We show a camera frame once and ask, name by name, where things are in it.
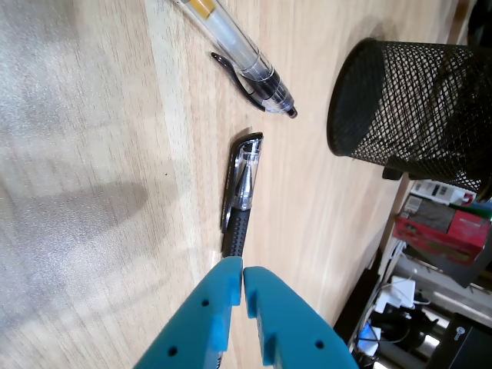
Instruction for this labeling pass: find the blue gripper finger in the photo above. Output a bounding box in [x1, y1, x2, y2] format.
[132, 256, 244, 369]
[243, 266, 361, 369]

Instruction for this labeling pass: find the capped black gel pen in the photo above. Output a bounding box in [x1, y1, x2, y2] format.
[220, 131, 265, 259]

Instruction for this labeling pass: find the clear retractable pen yellow band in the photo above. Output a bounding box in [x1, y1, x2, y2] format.
[168, 0, 299, 120]

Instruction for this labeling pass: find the black mesh pen holder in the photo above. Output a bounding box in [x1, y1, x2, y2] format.
[326, 37, 492, 203]

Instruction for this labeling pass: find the white power adapter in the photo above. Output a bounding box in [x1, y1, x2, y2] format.
[374, 274, 418, 314]

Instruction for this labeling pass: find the red and brown box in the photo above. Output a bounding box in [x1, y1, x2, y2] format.
[394, 195, 492, 268]

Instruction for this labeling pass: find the black box with logo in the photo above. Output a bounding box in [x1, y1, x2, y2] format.
[441, 312, 492, 369]

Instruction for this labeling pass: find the white medicine box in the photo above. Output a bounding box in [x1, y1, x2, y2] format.
[408, 179, 478, 207]

